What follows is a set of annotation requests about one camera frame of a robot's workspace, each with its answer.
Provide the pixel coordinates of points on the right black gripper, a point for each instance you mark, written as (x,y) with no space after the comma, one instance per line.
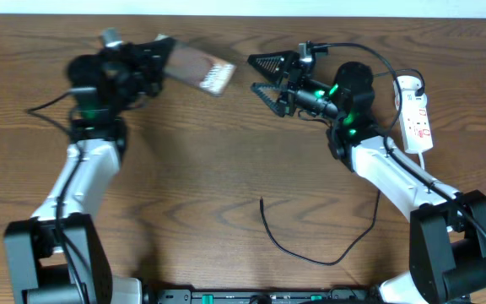
(294,68)

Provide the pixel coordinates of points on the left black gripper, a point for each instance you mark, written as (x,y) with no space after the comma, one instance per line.
(149,68)

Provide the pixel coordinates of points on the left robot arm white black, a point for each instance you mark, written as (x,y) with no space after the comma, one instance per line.
(56,255)

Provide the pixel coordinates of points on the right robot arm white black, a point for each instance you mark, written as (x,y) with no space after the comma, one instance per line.
(447,243)

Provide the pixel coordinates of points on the white power strip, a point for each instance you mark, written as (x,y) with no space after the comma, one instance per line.
(414,120)

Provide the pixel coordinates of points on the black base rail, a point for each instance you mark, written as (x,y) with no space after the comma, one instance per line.
(340,296)

